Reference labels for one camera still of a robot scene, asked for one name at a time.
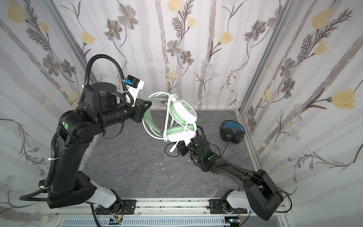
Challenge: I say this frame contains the mint green over-ear headphones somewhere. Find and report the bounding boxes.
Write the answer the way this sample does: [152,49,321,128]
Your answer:
[142,92,198,145]

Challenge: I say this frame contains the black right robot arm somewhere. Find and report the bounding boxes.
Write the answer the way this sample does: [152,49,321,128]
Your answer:
[176,135,284,221]

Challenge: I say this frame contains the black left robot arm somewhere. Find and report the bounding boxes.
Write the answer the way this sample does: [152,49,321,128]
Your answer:
[39,82,151,214]

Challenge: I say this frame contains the black and blue headphones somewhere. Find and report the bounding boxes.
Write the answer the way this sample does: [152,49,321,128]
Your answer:
[220,120,245,144]

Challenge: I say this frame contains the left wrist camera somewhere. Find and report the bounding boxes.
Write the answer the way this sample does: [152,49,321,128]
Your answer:
[125,75,144,107]

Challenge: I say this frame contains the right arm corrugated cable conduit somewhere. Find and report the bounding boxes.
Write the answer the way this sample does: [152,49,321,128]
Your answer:
[195,125,205,165]

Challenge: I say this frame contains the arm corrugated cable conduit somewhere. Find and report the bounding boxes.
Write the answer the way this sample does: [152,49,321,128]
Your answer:
[18,53,134,202]
[195,125,205,165]

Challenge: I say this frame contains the left arm corrugated cable conduit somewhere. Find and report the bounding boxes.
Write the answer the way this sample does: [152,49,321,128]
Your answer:
[18,53,134,202]

